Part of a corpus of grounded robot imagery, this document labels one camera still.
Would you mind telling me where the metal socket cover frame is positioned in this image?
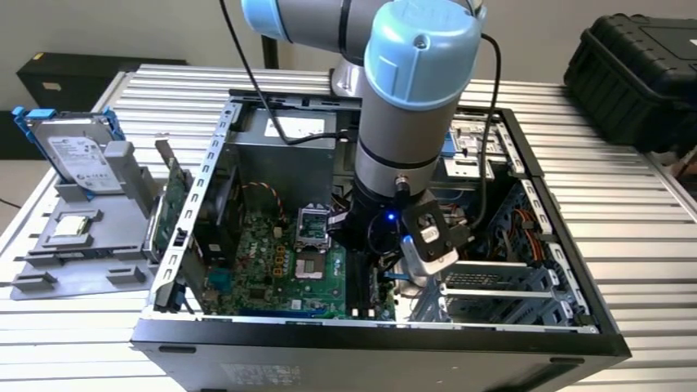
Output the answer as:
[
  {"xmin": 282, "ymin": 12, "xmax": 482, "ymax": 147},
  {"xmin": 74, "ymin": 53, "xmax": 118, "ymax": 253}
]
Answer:
[{"xmin": 295, "ymin": 203, "xmax": 330, "ymax": 252}]

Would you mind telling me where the grey power supply unit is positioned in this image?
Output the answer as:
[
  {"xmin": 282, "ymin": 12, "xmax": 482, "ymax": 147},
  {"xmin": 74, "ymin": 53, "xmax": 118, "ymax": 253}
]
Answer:
[{"xmin": 225, "ymin": 106, "xmax": 359, "ymax": 209}]

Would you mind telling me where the black cabinet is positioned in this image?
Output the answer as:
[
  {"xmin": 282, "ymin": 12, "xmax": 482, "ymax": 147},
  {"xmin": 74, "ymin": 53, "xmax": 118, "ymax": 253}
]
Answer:
[{"xmin": 14, "ymin": 51, "xmax": 189, "ymax": 114}]

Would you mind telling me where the black case fan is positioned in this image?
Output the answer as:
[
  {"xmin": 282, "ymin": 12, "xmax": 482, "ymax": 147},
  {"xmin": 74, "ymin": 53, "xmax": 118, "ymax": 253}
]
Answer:
[{"xmin": 193, "ymin": 161, "xmax": 245, "ymax": 265}]

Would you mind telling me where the green graphics card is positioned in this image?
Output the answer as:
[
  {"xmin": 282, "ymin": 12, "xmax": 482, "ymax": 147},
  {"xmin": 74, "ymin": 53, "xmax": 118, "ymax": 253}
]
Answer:
[{"xmin": 141, "ymin": 130, "xmax": 195, "ymax": 265}]

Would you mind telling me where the dark RAM stick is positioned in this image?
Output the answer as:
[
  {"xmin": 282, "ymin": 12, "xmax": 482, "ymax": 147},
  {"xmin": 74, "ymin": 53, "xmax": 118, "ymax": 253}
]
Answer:
[
  {"xmin": 24, "ymin": 246, "xmax": 139, "ymax": 262},
  {"xmin": 365, "ymin": 265, "xmax": 383, "ymax": 319}
]

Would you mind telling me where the black stand pole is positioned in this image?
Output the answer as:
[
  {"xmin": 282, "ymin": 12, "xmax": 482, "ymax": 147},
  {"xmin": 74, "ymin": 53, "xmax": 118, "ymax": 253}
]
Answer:
[{"xmin": 259, "ymin": 35, "xmax": 281, "ymax": 69}]

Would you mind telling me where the silver CPU chip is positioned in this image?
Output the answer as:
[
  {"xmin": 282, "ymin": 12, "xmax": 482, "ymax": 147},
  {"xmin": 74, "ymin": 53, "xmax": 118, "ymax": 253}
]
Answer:
[{"xmin": 53, "ymin": 215, "xmax": 92, "ymax": 238}]

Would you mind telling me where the hard disk blue carrier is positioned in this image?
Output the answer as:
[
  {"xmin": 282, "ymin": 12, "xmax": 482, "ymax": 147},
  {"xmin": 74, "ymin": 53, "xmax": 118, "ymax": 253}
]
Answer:
[{"xmin": 9, "ymin": 105, "xmax": 129, "ymax": 196}]

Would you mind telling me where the orange wires black plug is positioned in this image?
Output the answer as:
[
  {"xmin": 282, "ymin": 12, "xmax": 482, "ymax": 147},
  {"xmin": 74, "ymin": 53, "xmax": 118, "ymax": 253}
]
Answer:
[{"xmin": 486, "ymin": 206, "xmax": 549, "ymax": 262}]

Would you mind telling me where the green motherboard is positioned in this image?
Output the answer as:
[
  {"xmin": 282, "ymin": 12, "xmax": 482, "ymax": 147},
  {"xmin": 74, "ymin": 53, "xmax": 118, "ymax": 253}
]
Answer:
[{"xmin": 203, "ymin": 202, "xmax": 398, "ymax": 319}]

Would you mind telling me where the grey parts rack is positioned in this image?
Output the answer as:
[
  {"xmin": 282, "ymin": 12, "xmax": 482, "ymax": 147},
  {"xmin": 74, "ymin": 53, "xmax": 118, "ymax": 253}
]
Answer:
[{"xmin": 9, "ymin": 140, "xmax": 167, "ymax": 303}]

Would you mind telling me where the black hard carrying case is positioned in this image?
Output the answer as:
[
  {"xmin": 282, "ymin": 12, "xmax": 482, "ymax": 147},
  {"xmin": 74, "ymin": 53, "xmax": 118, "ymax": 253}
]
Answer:
[{"xmin": 562, "ymin": 13, "xmax": 697, "ymax": 155}]

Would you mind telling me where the blue expansion slot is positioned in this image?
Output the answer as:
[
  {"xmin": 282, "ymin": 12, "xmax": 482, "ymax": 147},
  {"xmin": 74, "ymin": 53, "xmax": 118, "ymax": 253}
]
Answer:
[{"xmin": 237, "ymin": 305, "xmax": 327, "ymax": 317}]

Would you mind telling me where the black USB cable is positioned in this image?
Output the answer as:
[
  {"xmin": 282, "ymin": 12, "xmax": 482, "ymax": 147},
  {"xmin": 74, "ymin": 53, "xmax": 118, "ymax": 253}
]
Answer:
[{"xmin": 217, "ymin": 0, "xmax": 350, "ymax": 145}]

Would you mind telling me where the CPU socket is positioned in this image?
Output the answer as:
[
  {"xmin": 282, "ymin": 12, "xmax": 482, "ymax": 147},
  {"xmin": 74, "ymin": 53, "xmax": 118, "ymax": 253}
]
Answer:
[{"xmin": 293, "ymin": 248, "xmax": 330, "ymax": 283}]

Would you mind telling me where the black open PC case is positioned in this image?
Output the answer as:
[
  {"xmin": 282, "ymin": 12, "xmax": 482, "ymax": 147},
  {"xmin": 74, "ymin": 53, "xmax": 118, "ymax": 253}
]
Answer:
[{"xmin": 129, "ymin": 87, "xmax": 633, "ymax": 392}]

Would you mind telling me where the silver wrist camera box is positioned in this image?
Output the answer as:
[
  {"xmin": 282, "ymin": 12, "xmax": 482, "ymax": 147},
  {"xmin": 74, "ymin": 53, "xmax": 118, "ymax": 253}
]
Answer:
[{"xmin": 398, "ymin": 198, "xmax": 462, "ymax": 287}]

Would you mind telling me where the perforated silver disk bay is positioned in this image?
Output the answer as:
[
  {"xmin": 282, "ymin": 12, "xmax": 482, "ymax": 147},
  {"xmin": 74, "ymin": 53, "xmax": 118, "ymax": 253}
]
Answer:
[{"xmin": 434, "ymin": 257, "xmax": 565, "ymax": 327}]

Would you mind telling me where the silver drive cage blue latch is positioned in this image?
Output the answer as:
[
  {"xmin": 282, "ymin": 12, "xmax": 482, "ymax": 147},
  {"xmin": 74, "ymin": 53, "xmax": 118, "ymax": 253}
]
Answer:
[{"xmin": 434, "ymin": 109, "xmax": 517, "ymax": 216}]

